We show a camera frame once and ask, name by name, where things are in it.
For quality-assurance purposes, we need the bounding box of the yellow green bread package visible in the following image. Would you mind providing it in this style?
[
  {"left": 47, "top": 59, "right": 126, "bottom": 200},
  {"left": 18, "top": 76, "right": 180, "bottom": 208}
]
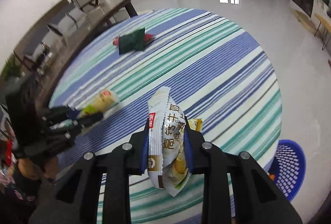
[{"left": 78, "top": 90, "right": 120, "bottom": 118}]

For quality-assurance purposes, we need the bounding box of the white cheese snack bag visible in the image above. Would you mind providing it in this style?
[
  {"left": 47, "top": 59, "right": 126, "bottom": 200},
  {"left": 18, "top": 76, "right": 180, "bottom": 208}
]
[{"left": 147, "top": 86, "right": 203, "bottom": 196}]

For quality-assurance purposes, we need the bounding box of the dark green snack bag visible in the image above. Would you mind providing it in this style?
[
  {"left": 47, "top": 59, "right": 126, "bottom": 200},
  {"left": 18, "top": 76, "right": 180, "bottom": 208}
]
[{"left": 118, "top": 28, "right": 145, "bottom": 55}]

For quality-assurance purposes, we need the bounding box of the blue plastic trash basket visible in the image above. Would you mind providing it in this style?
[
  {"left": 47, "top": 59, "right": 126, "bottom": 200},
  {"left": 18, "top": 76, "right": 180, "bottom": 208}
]
[{"left": 268, "top": 139, "right": 306, "bottom": 202}]

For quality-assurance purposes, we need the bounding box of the left hand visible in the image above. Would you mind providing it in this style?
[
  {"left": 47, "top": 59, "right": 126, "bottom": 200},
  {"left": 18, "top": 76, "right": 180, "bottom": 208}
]
[{"left": 17, "top": 156, "right": 59, "bottom": 181}]

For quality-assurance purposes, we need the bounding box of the brown wooden coffee table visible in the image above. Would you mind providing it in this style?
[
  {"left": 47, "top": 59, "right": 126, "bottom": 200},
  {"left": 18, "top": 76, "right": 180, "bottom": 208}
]
[{"left": 35, "top": 0, "right": 137, "bottom": 109}]

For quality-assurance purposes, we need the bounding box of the wooden sofa with cushions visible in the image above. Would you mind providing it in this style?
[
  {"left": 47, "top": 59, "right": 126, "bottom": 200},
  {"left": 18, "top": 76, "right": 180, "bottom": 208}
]
[{"left": 13, "top": 0, "right": 104, "bottom": 71}]

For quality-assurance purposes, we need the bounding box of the striped round tablecloth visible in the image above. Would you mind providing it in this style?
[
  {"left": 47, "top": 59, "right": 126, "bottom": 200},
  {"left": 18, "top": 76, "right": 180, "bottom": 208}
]
[{"left": 49, "top": 8, "right": 283, "bottom": 224}]

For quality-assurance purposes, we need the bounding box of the round wooden floor stool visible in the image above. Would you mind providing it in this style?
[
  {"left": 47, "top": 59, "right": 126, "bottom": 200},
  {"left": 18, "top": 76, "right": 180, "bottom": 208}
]
[{"left": 292, "top": 10, "right": 317, "bottom": 34}]

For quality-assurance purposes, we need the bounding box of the small wooden side table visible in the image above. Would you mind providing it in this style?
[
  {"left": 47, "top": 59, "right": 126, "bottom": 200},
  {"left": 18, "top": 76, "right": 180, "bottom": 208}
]
[{"left": 314, "top": 13, "right": 330, "bottom": 50}]

